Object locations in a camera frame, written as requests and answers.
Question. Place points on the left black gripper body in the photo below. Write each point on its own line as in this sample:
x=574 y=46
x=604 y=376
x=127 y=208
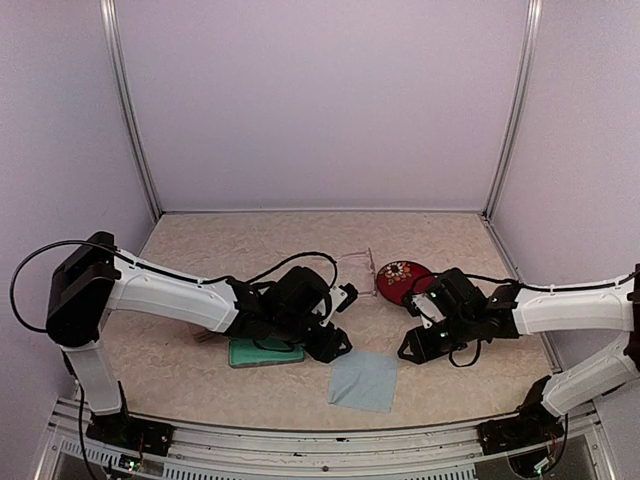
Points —
x=321 y=351

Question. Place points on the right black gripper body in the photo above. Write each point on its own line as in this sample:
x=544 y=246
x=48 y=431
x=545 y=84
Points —
x=438 y=346

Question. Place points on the small blue cleaning cloth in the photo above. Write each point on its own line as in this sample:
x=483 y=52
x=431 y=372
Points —
x=363 y=381

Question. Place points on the clear pink glasses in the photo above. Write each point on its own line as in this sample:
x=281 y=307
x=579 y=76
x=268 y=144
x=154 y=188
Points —
x=358 y=268

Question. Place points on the grey glasses case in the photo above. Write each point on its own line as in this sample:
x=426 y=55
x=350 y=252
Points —
x=246 y=353

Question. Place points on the pink glasses case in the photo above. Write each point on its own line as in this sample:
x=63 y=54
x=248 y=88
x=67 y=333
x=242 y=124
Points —
x=202 y=336

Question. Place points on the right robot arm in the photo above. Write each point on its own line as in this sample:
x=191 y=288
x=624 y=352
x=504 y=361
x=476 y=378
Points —
x=455 y=312

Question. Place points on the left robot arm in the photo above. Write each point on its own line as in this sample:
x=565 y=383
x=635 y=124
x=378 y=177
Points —
x=98 y=277

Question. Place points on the red floral plate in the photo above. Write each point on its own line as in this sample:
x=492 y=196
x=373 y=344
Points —
x=396 y=279

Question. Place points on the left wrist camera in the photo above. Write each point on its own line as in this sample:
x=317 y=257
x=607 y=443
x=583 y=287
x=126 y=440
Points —
x=342 y=296

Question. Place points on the front aluminium rail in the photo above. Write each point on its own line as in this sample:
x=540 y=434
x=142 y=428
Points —
x=205 y=450

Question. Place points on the right aluminium frame post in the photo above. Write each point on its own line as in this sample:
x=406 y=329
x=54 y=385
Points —
x=527 y=54

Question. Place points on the aluminium frame post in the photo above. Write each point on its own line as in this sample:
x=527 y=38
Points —
x=109 y=15
x=527 y=54

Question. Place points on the left aluminium frame post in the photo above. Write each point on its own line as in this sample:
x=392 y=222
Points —
x=109 y=15

